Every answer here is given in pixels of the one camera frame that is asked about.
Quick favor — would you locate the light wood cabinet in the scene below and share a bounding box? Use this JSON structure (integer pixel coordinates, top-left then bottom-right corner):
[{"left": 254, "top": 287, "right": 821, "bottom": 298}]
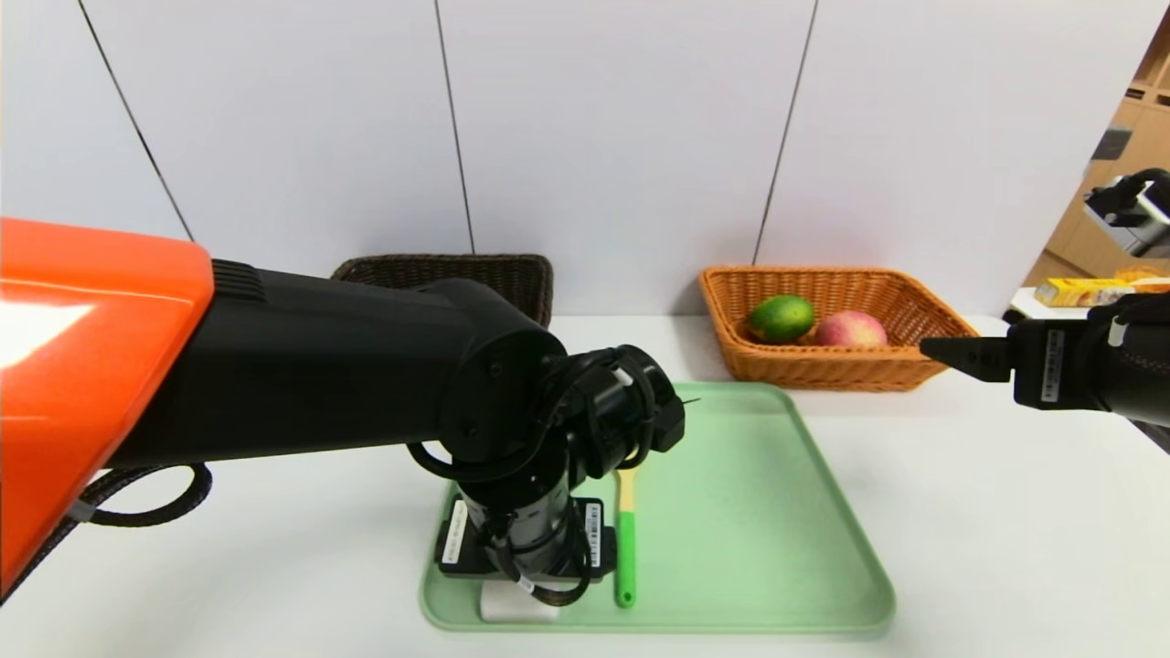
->
[{"left": 1024, "top": 14, "right": 1170, "bottom": 289}]

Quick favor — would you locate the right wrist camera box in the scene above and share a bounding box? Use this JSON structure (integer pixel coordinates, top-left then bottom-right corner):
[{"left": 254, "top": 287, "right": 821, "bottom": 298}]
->
[{"left": 1083, "top": 167, "right": 1170, "bottom": 259}]

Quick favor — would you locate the black braided cable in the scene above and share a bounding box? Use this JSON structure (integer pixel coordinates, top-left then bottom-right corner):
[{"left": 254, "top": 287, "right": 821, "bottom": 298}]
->
[{"left": 69, "top": 462, "right": 213, "bottom": 528}]

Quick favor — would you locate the white side table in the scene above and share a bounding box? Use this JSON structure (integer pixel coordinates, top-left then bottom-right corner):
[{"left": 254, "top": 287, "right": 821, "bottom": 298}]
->
[{"left": 1010, "top": 279, "right": 1170, "bottom": 321}]

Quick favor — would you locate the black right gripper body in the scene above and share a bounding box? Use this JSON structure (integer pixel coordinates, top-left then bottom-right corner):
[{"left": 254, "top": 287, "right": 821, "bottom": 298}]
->
[{"left": 1006, "top": 302, "right": 1170, "bottom": 429}]

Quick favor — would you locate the white sponge block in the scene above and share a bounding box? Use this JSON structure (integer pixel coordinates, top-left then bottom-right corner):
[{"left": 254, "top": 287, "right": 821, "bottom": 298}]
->
[{"left": 480, "top": 582, "right": 560, "bottom": 624}]

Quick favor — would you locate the pink peach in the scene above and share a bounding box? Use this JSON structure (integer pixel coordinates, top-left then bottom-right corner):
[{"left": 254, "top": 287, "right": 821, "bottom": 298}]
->
[{"left": 814, "top": 310, "right": 888, "bottom": 348}]

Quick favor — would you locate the orange wicker basket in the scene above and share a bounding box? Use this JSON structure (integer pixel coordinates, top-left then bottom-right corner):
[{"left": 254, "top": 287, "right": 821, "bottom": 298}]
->
[{"left": 699, "top": 265, "right": 990, "bottom": 392}]

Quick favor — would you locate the light green plastic tray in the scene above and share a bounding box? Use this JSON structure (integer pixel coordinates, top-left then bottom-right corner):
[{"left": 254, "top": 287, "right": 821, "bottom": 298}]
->
[{"left": 420, "top": 382, "right": 897, "bottom": 634}]

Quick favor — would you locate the yellow box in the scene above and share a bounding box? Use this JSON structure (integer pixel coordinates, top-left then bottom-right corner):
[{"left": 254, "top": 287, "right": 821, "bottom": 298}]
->
[{"left": 1035, "top": 277, "right": 1139, "bottom": 309}]

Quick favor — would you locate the pasta spoon with green handle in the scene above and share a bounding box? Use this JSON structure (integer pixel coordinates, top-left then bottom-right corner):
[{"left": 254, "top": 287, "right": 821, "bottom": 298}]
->
[{"left": 614, "top": 466, "right": 641, "bottom": 610}]

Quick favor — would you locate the green citrus fruit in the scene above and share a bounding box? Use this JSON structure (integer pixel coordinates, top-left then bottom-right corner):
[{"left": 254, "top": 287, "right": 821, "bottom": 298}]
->
[{"left": 748, "top": 294, "right": 816, "bottom": 345}]

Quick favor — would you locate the dark brown wicker basket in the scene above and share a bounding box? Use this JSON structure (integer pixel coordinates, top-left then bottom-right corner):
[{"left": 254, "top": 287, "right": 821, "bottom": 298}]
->
[{"left": 331, "top": 253, "right": 556, "bottom": 328}]

